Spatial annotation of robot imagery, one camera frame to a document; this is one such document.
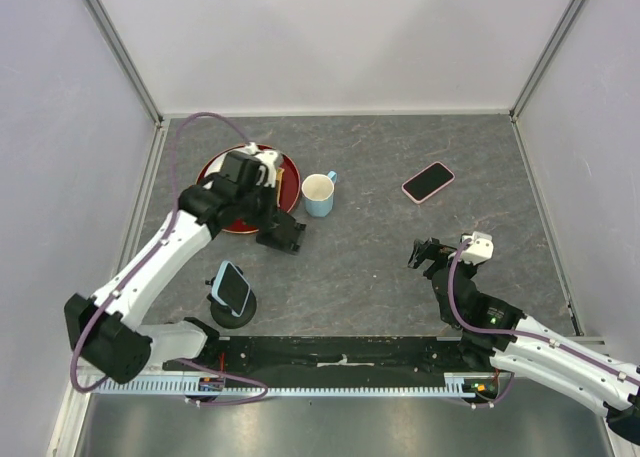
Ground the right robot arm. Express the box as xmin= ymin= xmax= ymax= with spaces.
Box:
xmin=408 ymin=232 xmax=639 ymax=444

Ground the black folding phone stand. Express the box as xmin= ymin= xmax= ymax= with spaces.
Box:
xmin=256 ymin=209 xmax=306 ymax=255

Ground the black round phone stand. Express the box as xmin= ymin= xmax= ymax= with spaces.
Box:
xmin=206 ymin=277 xmax=258 ymax=329

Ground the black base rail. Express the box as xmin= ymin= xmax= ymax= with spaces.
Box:
xmin=98 ymin=336 xmax=509 ymax=401

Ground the purple cable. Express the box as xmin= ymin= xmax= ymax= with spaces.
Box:
xmin=69 ymin=111 xmax=254 ymax=394
xmin=447 ymin=241 xmax=640 ymax=383

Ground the white paper plate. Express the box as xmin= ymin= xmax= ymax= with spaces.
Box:
xmin=202 ymin=148 xmax=234 ymax=178

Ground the blue case phone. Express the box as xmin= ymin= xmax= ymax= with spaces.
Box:
xmin=210 ymin=260 xmax=251 ymax=317

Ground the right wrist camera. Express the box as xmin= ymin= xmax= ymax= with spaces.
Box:
xmin=459 ymin=231 xmax=494 ymax=265

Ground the pink case phone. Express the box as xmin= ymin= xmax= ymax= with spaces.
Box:
xmin=401 ymin=162 xmax=455 ymax=204

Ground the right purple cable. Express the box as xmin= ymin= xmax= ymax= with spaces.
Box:
xmin=447 ymin=241 xmax=640 ymax=383

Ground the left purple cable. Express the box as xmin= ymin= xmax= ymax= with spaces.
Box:
xmin=69 ymin=111 xmax=254 ymax=394

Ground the red round tray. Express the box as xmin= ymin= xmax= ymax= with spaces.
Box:
xmin=196 ymin=145 xmax=302 ymax=235

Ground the light blue mug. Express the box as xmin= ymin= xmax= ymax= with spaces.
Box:
xmin=301 ymin=171 xmax=338 ymax=218

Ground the yellow sponge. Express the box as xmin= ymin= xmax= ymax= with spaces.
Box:
xmin=276 ymin=167 xmax=285 ymax=207

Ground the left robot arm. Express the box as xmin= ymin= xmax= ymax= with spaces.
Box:
xmin=64 ymin=143 xmax=298 ymax=392

